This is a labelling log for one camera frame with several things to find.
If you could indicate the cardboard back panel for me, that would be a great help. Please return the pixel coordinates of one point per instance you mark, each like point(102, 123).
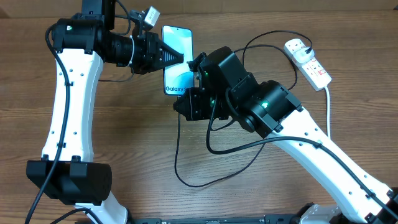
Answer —
point(66, 8)

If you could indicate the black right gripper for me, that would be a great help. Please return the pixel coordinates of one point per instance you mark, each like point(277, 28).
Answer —
point(194, 98)

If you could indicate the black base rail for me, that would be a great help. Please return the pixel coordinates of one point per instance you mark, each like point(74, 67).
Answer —
point(267, 219)

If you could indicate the white charger plug adapter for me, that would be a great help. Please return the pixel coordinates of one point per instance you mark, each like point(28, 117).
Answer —
point(303, 55)

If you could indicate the white power strip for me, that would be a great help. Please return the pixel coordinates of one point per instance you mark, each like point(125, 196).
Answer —
point(313, 71)

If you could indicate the Galaxy S24 smartphone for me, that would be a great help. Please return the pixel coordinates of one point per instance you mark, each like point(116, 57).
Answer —
point(177, 76)

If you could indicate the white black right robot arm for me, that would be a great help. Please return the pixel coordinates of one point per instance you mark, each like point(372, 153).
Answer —
point(227, 90)

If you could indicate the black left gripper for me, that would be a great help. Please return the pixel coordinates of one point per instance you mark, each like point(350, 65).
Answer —
point(152, 61)

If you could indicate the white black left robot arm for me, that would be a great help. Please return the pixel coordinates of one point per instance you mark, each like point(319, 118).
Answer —
point(81, 46)

